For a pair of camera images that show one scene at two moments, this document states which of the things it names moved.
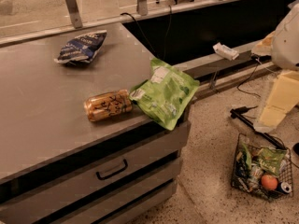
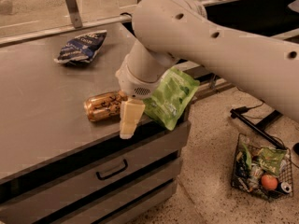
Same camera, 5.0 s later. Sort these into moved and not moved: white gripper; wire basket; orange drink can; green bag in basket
Moved: white gripper
Not moved: orange drink can; green bag in basket; wire basket
